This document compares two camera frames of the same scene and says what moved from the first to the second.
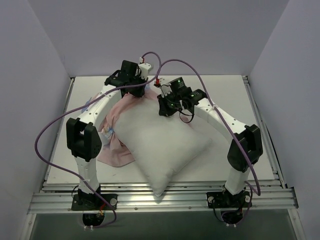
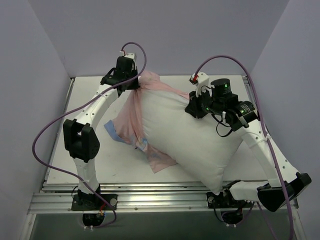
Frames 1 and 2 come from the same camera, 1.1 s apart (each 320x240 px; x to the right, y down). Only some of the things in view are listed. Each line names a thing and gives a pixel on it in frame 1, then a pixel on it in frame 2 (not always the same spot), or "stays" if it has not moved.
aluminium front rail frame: x=180 y=197 stays
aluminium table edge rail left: x=59 y=129 stays
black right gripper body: x=163 y=108 -> x=193 y=107
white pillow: x=158 y=143 -> x=194 y=143
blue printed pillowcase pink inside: x=113 y=153 -> x=130 y=125
